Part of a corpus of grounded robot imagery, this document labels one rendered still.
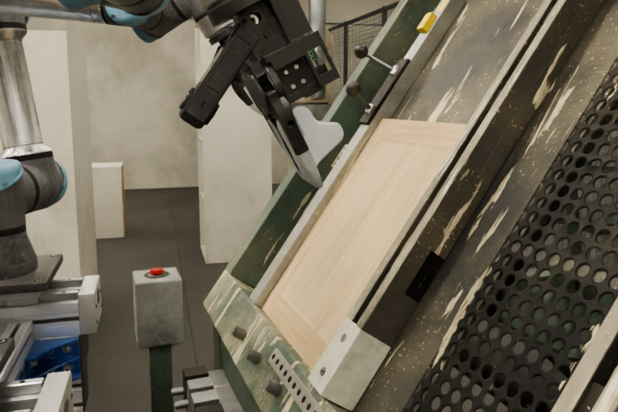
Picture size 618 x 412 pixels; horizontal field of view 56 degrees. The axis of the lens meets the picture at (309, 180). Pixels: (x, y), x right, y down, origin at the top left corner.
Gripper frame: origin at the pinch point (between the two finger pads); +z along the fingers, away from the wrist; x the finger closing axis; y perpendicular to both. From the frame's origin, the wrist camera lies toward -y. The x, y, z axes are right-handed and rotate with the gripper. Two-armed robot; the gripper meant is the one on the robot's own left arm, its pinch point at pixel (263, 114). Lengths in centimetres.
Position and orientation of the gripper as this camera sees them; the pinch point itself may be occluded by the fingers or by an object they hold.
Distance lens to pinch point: 132.1
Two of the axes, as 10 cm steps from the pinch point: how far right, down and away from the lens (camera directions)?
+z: 5.1, 8.2, 2.4
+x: 3.3, -4.5, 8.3
